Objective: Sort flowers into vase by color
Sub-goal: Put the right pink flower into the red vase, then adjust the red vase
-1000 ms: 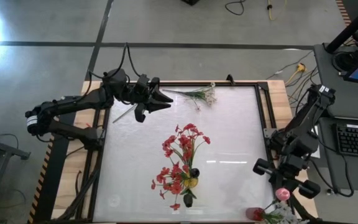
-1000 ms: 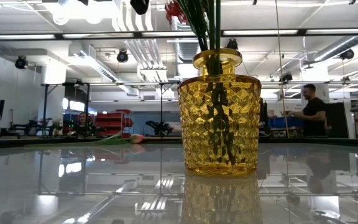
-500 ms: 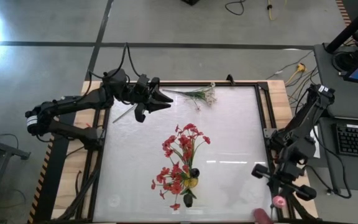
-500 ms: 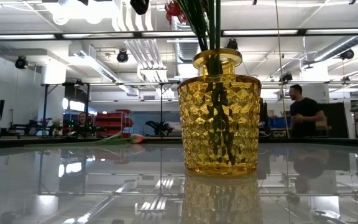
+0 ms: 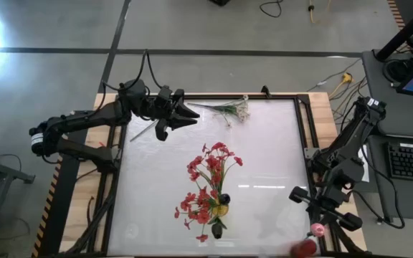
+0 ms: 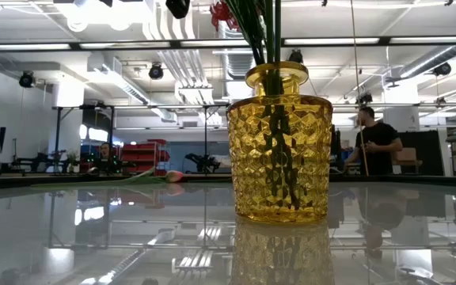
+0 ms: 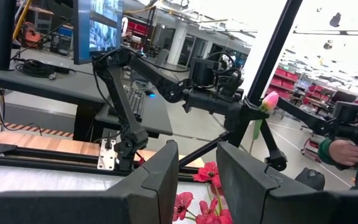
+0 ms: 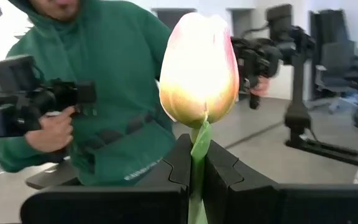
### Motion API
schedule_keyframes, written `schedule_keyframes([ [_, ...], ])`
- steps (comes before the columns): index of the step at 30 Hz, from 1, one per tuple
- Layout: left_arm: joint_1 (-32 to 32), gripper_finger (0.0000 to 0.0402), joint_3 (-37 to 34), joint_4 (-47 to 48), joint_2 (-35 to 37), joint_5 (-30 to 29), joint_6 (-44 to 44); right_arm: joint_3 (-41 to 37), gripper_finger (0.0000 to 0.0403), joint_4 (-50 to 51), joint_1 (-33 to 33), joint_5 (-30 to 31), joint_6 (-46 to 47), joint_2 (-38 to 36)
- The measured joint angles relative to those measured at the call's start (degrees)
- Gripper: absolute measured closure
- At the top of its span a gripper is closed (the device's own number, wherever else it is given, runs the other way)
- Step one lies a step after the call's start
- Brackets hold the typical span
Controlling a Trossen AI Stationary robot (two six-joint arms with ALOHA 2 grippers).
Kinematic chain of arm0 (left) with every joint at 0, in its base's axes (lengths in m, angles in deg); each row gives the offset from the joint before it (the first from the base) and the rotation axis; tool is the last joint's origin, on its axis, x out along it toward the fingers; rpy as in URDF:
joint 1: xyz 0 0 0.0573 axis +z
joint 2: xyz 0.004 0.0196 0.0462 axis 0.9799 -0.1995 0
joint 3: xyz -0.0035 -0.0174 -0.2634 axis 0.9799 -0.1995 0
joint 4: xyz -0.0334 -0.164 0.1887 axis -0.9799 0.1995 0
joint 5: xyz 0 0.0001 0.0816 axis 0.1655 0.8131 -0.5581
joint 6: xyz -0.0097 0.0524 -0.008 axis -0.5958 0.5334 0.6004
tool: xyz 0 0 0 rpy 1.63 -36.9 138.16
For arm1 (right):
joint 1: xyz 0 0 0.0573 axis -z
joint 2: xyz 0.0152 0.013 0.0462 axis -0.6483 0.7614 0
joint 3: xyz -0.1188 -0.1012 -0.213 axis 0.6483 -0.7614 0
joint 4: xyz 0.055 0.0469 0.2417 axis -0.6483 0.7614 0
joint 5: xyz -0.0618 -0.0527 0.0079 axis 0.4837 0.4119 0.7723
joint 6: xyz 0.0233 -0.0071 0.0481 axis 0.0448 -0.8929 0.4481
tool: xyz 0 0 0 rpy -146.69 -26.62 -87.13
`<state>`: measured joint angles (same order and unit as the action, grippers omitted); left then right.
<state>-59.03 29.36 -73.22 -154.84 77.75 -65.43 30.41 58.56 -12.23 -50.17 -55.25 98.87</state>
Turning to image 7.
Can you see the black table frame rail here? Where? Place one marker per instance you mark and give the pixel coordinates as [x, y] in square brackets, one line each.
[57, 155]

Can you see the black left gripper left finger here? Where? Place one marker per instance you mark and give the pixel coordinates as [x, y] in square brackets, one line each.
[160, 174]

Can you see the silver arm base bracket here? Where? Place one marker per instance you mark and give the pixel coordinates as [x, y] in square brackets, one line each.
[106, 155]

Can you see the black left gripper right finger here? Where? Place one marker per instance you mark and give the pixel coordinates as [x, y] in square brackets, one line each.
[244, 186]

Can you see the black frame diagonal brace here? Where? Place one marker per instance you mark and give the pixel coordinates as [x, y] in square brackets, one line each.
[272, 146]
[200, 151]

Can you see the blue-framed computer monitor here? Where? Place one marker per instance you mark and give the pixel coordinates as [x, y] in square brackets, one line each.
[101, 31]

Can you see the red artificial flower bunch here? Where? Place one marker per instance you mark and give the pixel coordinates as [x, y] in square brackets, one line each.
[208, 172]

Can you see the person's hand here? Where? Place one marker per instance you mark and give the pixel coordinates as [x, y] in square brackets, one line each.
[345, 154]

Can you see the red storage bin shelf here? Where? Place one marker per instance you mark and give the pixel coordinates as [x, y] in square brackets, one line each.
[283, 81]

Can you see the black keyboard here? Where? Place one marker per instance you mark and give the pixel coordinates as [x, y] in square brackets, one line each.
[135, 102]

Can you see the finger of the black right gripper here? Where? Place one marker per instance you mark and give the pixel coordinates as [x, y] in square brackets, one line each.
[253, 112]

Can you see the black mouse with blue light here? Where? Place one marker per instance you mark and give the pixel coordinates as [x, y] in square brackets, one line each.
[150, 92]

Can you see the pink tulip with green stem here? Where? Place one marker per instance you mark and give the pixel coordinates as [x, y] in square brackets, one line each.
[270, 101]

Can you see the black frame post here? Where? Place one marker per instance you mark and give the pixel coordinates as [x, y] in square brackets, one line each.
[275, 46]

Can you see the grey desk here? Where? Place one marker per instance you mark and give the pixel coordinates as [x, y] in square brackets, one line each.
[42, 84]

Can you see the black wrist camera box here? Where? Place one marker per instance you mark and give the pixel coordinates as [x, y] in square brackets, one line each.
[204, 71]

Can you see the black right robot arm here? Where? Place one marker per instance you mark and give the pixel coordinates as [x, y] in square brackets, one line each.
[120, 102]

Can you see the wooden table end board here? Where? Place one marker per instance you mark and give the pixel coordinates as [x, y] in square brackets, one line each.
[42, 141]

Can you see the grey keyboard tray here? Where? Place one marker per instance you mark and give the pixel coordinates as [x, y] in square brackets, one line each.
[157, 118]

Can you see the black monitor stand pole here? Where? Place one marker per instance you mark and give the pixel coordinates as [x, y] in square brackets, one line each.
[5, 34]

